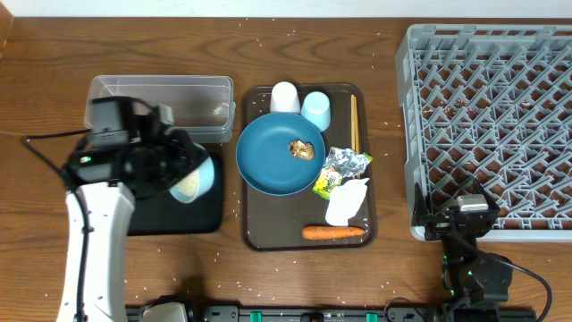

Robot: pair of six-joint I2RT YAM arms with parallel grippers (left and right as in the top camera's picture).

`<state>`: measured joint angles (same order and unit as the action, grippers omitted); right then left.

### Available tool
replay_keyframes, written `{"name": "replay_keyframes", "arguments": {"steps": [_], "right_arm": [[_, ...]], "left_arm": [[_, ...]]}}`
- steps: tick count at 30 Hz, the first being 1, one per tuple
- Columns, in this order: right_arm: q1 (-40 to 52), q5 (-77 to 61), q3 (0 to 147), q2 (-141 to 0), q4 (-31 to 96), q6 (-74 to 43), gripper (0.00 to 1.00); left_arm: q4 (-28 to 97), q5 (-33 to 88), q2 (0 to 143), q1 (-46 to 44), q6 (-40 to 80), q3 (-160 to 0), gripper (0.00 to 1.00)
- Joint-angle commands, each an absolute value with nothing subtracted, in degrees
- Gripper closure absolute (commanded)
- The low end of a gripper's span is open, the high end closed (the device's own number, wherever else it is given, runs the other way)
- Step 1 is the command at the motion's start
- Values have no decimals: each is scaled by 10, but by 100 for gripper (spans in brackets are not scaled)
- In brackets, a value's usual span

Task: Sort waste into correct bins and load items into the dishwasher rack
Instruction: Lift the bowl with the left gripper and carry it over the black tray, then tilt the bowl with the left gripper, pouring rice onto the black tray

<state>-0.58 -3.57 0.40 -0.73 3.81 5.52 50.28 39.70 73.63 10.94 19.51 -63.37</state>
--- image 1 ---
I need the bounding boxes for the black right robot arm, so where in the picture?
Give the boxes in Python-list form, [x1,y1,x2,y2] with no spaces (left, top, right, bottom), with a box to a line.
[412,179,512,321]

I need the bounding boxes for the crumpled white paper napkin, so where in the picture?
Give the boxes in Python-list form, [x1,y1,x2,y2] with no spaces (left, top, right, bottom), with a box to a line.
[325,178,369,226]

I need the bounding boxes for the orange carrot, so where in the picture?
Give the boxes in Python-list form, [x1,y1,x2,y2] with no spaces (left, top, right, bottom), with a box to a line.
[302,226,366,241]

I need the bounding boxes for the light blue plastic cup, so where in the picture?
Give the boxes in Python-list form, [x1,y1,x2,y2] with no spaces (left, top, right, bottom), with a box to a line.
[300,91,331,132]

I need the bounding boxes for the dark brown serving tray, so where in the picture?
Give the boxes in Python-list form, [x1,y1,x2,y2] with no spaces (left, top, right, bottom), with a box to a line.
[240,83,377,252]

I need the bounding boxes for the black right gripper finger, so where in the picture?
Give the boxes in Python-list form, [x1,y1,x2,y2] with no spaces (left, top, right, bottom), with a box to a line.
[472,178,500,215]
[411,183,431,227]

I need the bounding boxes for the clear plastic bin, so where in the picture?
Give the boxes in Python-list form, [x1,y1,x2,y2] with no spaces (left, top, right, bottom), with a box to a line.
[88,75,236,144]

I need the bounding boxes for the light blue bowl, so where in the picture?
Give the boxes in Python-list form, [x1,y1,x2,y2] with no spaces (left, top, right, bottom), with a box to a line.
[169,155,215,204]

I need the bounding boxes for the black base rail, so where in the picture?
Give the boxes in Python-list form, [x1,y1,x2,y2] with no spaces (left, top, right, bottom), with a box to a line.
[126,296,536,322]

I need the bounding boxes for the right wooden chopstick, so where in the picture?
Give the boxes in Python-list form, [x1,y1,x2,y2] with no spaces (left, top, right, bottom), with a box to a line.
[355,96,360,154]

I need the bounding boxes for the dark blue plate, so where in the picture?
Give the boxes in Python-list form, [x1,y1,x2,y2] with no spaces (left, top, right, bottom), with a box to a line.
[236,113,326,196]

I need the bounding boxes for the grey dishwasher rack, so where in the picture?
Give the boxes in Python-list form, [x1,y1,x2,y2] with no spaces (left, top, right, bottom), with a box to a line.
[395,24,571,242]

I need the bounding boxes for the white plastic cup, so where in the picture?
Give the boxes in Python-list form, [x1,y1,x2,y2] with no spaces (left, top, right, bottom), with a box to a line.
[270,81,301,114]

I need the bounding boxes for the left wooden chopstick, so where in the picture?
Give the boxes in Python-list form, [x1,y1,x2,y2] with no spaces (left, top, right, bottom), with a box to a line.
[350,94,357,151]

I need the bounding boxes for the crumpled foil snack wrapper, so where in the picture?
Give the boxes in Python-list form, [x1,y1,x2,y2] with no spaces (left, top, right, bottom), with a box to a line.
[313,147,373,199]

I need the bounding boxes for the black plastic tray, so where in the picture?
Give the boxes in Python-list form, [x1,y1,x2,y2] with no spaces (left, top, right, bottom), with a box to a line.
[128,154,223,236]

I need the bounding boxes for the wooden chopstick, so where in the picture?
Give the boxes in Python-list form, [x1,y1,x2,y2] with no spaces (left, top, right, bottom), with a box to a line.
[350,94,357,151]
[355,96,360,154]

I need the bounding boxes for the pile of rice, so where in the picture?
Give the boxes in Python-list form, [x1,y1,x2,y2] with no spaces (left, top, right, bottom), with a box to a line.
[170,170,200,203]

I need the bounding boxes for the brown food scrap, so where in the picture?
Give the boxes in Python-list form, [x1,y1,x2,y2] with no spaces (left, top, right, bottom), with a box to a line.
[289,140,315,161]

